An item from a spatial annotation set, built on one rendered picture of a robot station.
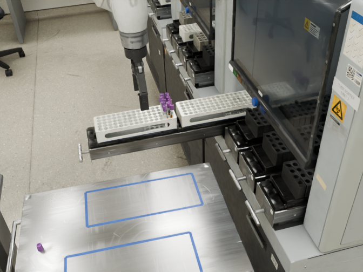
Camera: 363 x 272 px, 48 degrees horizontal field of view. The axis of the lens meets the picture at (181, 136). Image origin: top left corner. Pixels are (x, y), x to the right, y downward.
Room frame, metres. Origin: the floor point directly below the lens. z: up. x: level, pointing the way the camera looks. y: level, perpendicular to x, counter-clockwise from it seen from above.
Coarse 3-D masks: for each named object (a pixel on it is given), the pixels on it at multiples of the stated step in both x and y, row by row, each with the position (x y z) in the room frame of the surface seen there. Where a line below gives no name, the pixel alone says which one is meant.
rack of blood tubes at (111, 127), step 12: (156, 108) 1.30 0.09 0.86; (96, 120) 1.23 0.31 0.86; (108, 120) 1.22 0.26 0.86; (120, 120) 1.23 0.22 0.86; (132, 120) 1.22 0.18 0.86; (144, 120) 1.21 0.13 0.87; (156, 120) 1.22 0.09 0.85; (168, 120) 1.21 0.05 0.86; (96, 132) 1.16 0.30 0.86; (108, 132) 1.16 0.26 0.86; (120, 132) 1.22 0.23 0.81; (132, 132) 1.22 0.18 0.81; (144, 132) 1.19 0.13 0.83
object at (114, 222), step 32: (64, 192) 0.91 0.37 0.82; (96, 192) 0.90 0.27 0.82; (128, 192) 0.90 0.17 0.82; (160, 192) 0.89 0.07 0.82; (192, 192) 0.88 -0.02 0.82; (32, 224) 0.79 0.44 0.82; (64, 224) 0.78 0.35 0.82; (96, 224) 0.78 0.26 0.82; (128, 224) 0.77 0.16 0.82; (160, 224) 0.76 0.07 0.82; (192, 224) 0.76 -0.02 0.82; (224, 224) 0.75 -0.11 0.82; (32, 256) 0.68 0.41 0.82; (64, 256) 0.67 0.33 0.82; (96, 256) 0.67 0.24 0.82; (128, 256) 0.66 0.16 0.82; (160, 256) 0.66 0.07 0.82; (192, 256) 0.65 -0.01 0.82; (224, 256) 0.64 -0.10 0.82
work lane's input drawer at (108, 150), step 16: (176, 128) 1.22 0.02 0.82; (192, 128) 1.22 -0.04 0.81; (208, 128) 1.23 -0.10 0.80; (224, 128) 1.24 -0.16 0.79; (80, 144) 1.24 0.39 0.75; (96, 144) 1.15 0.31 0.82; (112, 144) 1.16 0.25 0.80; (128, 144) 1.16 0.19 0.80; (144, 144) 1.17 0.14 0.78; (160, 144) 1.19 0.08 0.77; (80, 160) 1.14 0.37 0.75
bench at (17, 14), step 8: (8, 0) 3.84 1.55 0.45; (16, 0) 4.17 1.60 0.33; (16, 8) 4.03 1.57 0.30; (16, 16) 3.89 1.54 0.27; (24, 16) 4.40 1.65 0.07; (112, 16) 4.04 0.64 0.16; (16, 24) 3.84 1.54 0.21; (24, 24) 4.24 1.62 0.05; (112, 24) 4.17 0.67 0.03; (16, 32) 3.83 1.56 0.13; (24, 32) 4.09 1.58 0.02
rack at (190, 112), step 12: (216, 96) 1.35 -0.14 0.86; (228, 96) 1.34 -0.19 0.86; (240, 96) 1.34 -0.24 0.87; (180, 108) 1.28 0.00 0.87; (192, 108) 1.27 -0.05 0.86; (204, 108) 1.28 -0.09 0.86; (216, 108) 1.27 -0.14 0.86; (228, 108) 1.26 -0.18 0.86; (240, 108) 1.27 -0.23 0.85; (180, 120) 1.24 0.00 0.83; (192, 120) 1.27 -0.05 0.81; (204, 120) 1.24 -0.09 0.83; (216, 120) 1.25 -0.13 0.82
